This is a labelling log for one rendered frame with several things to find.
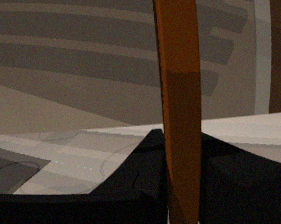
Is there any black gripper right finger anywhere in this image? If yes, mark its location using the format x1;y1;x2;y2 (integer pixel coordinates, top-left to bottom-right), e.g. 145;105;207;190
199;133;281;224

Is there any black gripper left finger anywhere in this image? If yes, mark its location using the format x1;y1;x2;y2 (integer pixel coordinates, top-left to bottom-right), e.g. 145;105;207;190
0;128;168;224

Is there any orange handle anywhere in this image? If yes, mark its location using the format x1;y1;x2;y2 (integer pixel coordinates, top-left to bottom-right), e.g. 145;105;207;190
152;0;201;224

